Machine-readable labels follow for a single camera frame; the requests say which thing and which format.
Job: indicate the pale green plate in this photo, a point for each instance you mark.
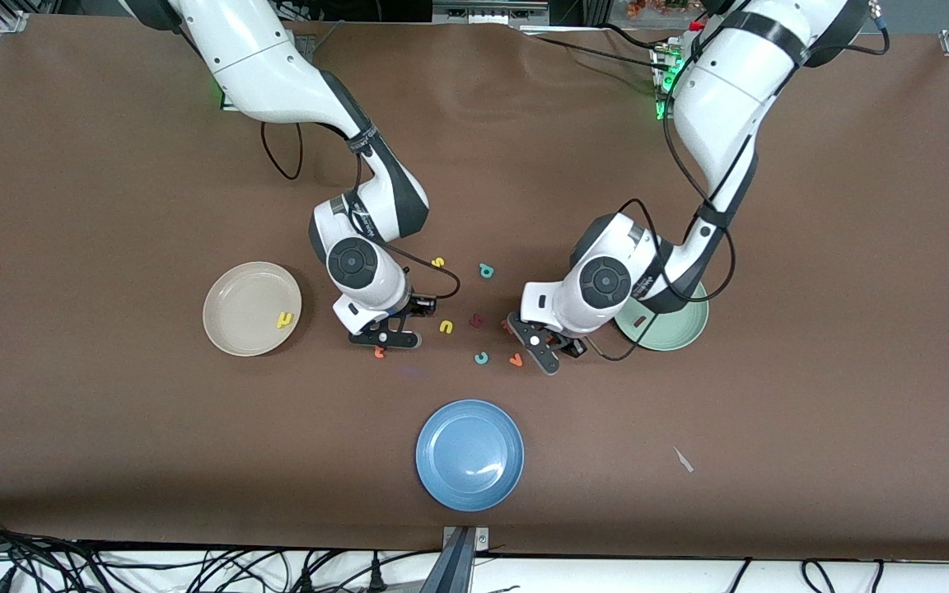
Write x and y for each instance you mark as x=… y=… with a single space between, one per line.
x=676 y=329

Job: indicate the yellow letter h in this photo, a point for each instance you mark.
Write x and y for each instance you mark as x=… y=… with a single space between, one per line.
x=284 y=319

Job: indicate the grey power strip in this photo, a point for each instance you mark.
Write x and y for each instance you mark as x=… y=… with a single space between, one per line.
x=507 y=12

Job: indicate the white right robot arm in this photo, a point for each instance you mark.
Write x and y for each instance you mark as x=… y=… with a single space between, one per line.
x=260 y=66

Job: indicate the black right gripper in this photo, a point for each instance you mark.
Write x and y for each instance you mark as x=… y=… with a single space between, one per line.
x=413 y=307

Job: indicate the blue plate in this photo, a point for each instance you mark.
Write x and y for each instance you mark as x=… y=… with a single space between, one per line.
x=469 y=455

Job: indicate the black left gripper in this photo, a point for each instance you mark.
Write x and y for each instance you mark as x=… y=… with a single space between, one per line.
x=571 y=344

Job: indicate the orange patterned object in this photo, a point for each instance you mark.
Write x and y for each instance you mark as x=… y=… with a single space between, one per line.
x=656 y=7

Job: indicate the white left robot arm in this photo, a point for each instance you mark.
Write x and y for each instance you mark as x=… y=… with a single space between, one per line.
x=730 y=91

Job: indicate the dark red letter k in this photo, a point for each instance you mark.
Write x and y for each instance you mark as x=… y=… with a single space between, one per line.
x=477 y=320

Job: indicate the black power plug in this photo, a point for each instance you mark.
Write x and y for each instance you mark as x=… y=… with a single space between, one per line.
x=376 y=576
x=307 y=581

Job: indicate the small grey paper scrap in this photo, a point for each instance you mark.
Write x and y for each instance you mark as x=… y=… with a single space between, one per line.
x=683 y=460

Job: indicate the grey metal camera bracket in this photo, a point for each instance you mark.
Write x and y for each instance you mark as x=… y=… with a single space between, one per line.
x=462 y=548

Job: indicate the brown table cover sheet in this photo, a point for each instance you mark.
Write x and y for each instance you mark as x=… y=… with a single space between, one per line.
x=112 y=428

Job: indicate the beige brown plate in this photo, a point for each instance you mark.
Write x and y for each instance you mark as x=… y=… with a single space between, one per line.
x=248 y=309

